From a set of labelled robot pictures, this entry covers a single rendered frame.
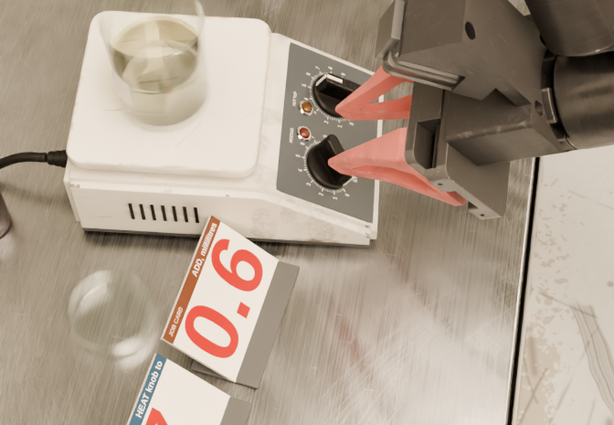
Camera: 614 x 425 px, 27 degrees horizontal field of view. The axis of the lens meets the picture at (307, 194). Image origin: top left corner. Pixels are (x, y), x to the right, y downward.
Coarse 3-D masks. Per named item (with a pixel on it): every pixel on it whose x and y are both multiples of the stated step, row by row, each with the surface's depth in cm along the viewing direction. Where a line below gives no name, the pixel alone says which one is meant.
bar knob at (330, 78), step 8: (320, 80) 85; (328, 80) 84; (336, 80) 84; (344, 80) 85; (312, 88) 85; (320, 88) 85; (328, 88) 85; (336, 88) 84; (344, 88) 85; (352, 88) 85; (320, 96) 85; (328, 96) 85; (336, 96) 85; (344, 96) 85; (320, 104) 85; (328, 104) 85; (336, 104) 85; (328, 112) 85; (336, 112) 85
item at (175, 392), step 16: (160, 384) 77; (176, 384) 78; (192, 384) 78; (160, 400) 77; (176, 400) 77; (192, 400) 78; (208, 400) 79; (160, 416) 76; (176, 416) 77; (192, 416) 78; (208, 416) 79
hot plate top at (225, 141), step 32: (96, 32) 84; (224, 32) 84; (256, 32) 84; (96, 64) 83; (224, 64) 83; (256, 64) 83; (96, 96) 81; (224, 96) 81; (256, 96) 81; (96, 128) 80; (128, 128) 80; (192, 128) 80; (224, 128) 80; (256, 128) 80; (96, 160) 79; (128, 160) 79; (160, 160) 79; (192, 160) 79; (224, 160) 79; (256, 160) 79
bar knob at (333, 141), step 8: (328, 136) 82; (320, 144) 83; (328, 144) 82; (336, 144) 82; (312, 152) 83; (320, 152) 83; (328, 152) 82; (336, 152) 82; (312, 160) 82; (320, 160) 83; (312, 168) 82; (320, 168) 82; (328, 168) 83; (312, 176) 82; (320, 176) 82; (328, 176) 82; (336, 176) 82; (344, 176) 82; (352, 176) 82; (320, 184) 82; (328, 184) 82; (336, 184) 83; (344, 184) 82
